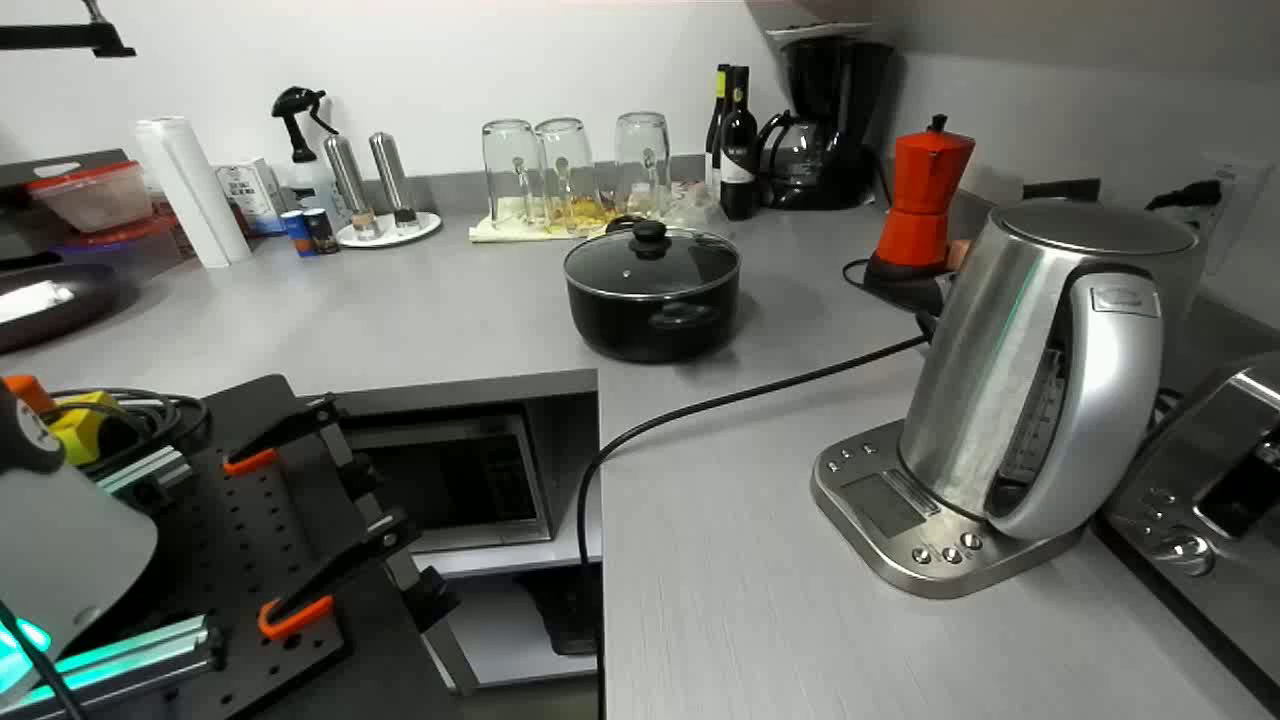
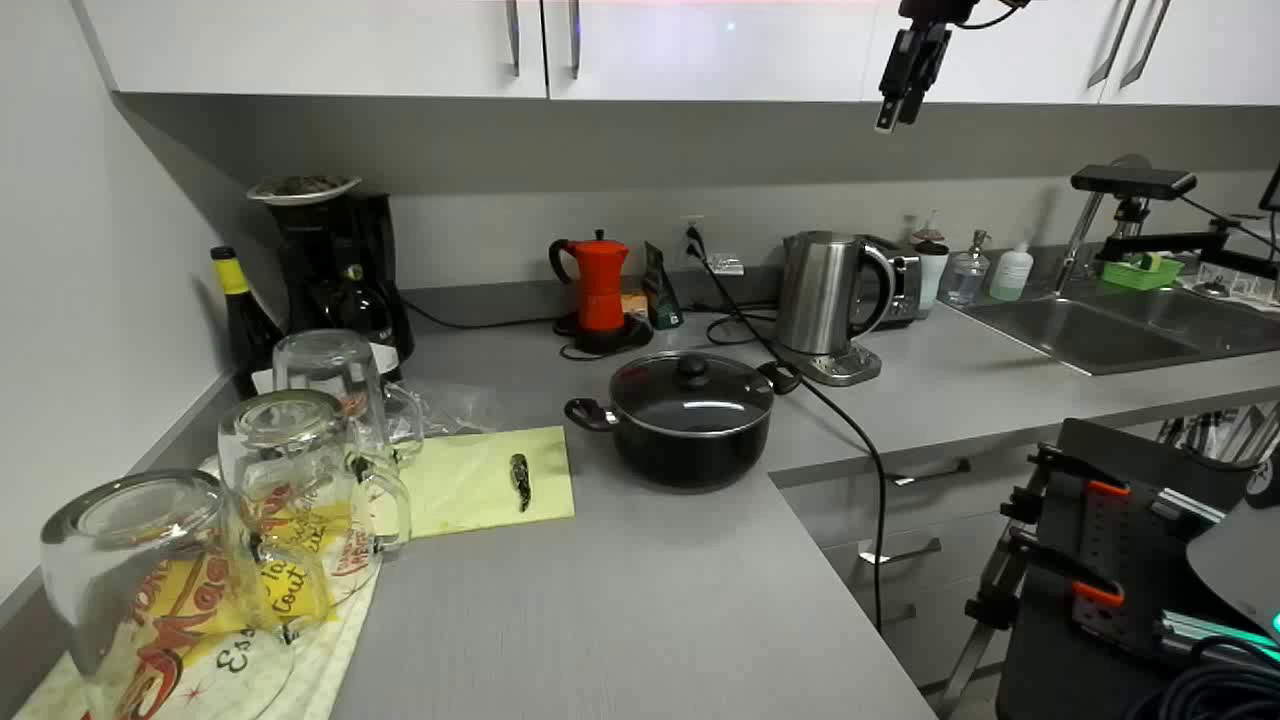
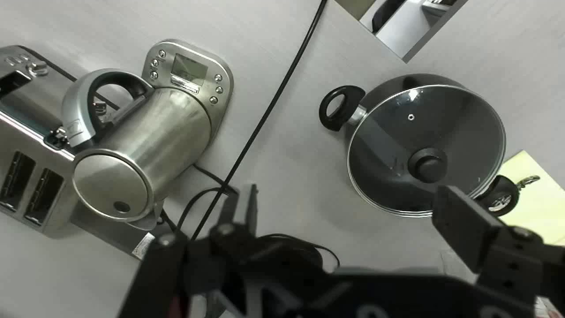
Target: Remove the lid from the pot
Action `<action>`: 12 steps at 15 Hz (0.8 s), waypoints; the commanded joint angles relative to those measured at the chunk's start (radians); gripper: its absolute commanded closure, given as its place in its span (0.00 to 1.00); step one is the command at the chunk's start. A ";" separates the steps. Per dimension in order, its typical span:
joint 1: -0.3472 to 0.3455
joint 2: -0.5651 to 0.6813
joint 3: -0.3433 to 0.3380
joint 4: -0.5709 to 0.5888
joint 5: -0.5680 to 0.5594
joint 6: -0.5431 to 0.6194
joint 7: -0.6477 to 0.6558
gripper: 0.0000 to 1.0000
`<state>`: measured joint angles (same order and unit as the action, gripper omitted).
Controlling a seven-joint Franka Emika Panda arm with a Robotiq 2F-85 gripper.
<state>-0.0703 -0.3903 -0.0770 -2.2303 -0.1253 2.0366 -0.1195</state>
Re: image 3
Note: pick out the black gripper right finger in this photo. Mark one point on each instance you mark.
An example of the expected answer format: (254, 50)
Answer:
(510, 262)

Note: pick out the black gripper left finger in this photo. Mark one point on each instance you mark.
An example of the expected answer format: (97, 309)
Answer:
(175, 267)

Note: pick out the glass pot lid black knob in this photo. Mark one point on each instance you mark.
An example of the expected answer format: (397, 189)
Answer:
(409, 143)

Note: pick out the black cooking pot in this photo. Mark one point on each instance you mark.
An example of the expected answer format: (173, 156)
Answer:
(339, 104)

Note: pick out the stainless steel electric kettle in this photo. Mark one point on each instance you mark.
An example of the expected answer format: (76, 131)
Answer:
(127, 166)

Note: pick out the stainless steel toaster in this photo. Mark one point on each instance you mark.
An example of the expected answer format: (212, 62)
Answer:
(33, 159)

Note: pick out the silver kettle base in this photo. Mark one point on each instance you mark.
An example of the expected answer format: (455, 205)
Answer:
(187, 67)

